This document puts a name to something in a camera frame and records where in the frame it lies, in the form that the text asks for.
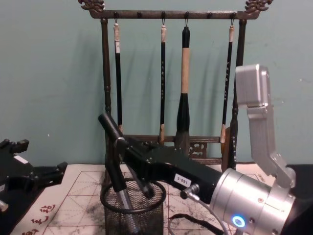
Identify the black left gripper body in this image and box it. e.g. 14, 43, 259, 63
0, 153, 35, 196

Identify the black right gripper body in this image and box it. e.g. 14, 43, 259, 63
125, 138, 222, 204

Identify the white felt mat, red grid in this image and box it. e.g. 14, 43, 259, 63
23, 163, 298, 235

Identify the black mesh pen holder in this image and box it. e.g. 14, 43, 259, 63
100, 177, 167, 235

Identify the thin black brush, white label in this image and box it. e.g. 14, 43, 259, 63
112, 22, 124, 134

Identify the dark brown wooden slat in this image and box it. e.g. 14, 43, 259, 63
221, 126, 232, 169

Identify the thin black calligraphy brush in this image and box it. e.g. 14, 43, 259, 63
158, 23, 169, 145
219, 23, 237, 144

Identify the large black and tan brush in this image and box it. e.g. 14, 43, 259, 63
175, 23, 192, 150

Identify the dark wooden brush rack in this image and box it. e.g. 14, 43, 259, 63
78, 0, 257, 172

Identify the grey brush handle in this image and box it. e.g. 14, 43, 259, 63
116, 190, 139, 216

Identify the grey right gripper cable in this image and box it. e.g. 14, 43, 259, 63
180, 184, 229, 235

